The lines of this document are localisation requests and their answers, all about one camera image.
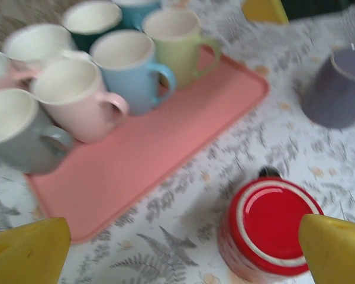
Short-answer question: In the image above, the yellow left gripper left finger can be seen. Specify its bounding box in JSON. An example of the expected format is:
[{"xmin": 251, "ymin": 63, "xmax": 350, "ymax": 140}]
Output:
[{"xmin": 0, "ymin": 217, "xmax": 72, "ymax": 284}]

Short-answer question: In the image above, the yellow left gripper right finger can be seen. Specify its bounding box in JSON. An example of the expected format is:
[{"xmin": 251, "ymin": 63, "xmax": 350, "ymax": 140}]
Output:
[{"xmin": 298, "ymin": 213, "xmax": 355, "ymax": 284}]

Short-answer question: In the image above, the light green mug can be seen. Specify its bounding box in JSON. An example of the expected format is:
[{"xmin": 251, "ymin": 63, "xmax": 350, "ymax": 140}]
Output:
[{"xmin": 141, "ymin": 8, "xmax": 222, "ymax": 89}]

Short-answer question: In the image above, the grey mug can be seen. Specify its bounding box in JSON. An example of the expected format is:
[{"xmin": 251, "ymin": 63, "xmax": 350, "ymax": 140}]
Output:
[{"xmin": 0, "ymin": 88, "xmax": 75, "ymax": 175}]

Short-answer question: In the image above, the light blue mug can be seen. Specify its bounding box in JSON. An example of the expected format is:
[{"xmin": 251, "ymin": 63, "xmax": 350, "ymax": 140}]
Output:
[{"xmin": 89, "ymin": 29, "xmax": 178, "ymax": 117}]

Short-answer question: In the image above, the dark green mug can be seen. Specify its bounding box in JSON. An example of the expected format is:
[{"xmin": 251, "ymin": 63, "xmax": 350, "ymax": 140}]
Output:
[{"xmin": 60, "ymin": 0, "xmax": 124, "ymax": 56}]

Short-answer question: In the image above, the purple mug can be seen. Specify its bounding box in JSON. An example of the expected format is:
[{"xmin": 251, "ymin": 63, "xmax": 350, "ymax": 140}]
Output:
[{"xmin": 300, "ymin": 43, "xmax": 355, "ymax": 130}]

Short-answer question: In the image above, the floral patterned tablecloth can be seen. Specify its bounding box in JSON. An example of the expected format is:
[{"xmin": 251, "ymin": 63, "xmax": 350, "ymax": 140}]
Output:
[{"xmin": 0, "ymin": 0, "xmax": 355, "ymax": 284}]

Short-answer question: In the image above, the pink plastic tray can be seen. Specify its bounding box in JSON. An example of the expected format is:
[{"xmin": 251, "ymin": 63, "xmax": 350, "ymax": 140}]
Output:
[{"xmin": 23, "ymin": 44, "xmax": 270, "ymax": 245}]

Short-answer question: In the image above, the red mug with black handle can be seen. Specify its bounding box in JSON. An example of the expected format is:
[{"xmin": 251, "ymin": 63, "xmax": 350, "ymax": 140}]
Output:
[{"xmin": 217, "ymin": 167, "xmax": 326, "ymax": 283}]

